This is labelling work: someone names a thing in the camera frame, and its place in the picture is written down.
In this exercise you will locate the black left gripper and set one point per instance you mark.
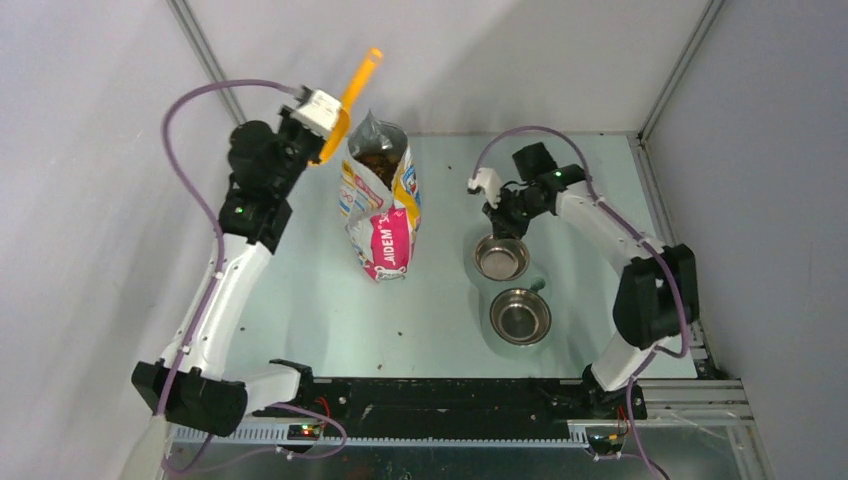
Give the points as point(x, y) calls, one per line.
point(289, 122)

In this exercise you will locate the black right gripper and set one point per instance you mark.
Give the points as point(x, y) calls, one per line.
point(502, 226)

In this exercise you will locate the steel bowl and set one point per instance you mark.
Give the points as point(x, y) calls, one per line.
point(501, 259)
point(520, 317)

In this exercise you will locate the colourful pet food bag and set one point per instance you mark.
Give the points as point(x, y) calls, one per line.
point(382, 224)

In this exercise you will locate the yellow plastic scoop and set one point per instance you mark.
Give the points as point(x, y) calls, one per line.
point(359, 80)

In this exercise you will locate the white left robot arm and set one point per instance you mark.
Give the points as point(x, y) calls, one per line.
point(187, 384)

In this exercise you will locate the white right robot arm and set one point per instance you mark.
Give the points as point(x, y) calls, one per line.
point(657, 298)

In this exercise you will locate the small green object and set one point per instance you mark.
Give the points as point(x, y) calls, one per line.
point(537, 285)

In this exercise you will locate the right circuit board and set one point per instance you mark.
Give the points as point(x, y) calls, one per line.
point(610, 445)

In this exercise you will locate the circuit board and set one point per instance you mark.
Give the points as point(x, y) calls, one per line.
point(304, 432)
point(610, 445)

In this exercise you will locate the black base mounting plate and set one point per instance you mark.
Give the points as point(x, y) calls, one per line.
point(532, 409)

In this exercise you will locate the left circuit board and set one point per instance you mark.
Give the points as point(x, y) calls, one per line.
point(304, 432)

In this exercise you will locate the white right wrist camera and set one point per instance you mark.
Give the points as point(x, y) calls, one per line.
point(486, 180)

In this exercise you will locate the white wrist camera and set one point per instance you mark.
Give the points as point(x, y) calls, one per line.
point(486, 180)
point(317, 110)

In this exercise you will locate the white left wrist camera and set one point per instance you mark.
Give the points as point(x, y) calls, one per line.
point(317, 110)

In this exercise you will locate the aluminium frame rail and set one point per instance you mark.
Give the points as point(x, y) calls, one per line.
point(693, 403)

